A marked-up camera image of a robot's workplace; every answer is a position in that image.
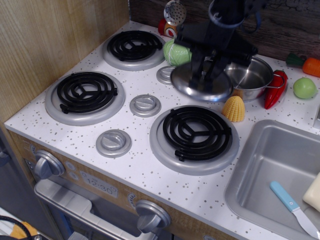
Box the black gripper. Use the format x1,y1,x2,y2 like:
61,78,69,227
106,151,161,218
174,21,258,88

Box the steel pot lid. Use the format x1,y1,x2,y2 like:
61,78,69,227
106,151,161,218
170,60,234,102

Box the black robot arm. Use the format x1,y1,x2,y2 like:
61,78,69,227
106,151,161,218
174,0,267,88

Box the steel pot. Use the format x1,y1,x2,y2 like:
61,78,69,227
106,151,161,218
224,56,285,102

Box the green toy cabbage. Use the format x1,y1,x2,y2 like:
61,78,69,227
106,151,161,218
163,39,192,67

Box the back silver stove knob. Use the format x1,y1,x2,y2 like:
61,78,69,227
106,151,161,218
156,66,176,85

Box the silver stove knob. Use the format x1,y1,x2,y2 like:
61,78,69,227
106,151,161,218
156,66,176,85
129,94,162,118
95,129,132,158

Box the red toy ketchup bottle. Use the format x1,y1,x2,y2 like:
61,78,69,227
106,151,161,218
157,18,178,38

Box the yellow toy corn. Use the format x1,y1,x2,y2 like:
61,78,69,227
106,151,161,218
221,96,245,122

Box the hanging steel strainer spoon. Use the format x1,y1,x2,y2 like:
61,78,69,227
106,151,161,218
163,0,187,26

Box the red toy chili pepper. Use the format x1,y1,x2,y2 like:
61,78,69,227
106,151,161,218
264,70,288,110

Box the middle silver stove knob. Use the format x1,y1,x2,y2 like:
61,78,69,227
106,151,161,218
129,94,162,118

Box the back left black burner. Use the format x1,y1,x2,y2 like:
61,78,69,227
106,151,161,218
102,30,165,71

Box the black burner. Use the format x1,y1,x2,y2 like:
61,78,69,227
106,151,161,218
149,105,240,176
102,30,165,71
45,71,126,126

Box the front right black burner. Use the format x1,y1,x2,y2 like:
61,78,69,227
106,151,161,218
149,105,240,176

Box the green toy apple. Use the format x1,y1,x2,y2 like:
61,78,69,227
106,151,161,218
293,77,318,99

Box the orange toy carrot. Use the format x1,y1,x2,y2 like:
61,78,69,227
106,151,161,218
285,53,320,77

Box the grey sink basin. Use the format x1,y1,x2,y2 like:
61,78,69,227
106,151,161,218
225,120,320,240

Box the front silver stove knob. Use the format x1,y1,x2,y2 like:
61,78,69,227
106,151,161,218
95,129,132,158

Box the front left black burner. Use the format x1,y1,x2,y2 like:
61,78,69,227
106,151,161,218
45,71,126,126

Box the right oven dial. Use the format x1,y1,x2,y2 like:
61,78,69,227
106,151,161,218
135,199,172,234

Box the oven dial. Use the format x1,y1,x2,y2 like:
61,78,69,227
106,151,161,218
34,150,65,180
135,199,172,234

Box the cream toy block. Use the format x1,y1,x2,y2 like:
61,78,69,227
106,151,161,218
302,173,320,212

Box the oven clock display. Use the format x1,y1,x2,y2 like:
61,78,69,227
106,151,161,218
80,171,119,198

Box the left oven dial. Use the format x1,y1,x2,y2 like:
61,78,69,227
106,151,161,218
34,150,65,180

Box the orange object lower left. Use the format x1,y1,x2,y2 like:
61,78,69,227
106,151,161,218
10,221,38,239

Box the blue handled toy knife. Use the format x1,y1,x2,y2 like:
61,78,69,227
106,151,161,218
269,181,320,240

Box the silver oven door handle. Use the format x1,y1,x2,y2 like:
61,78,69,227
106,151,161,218
34,179,158,240

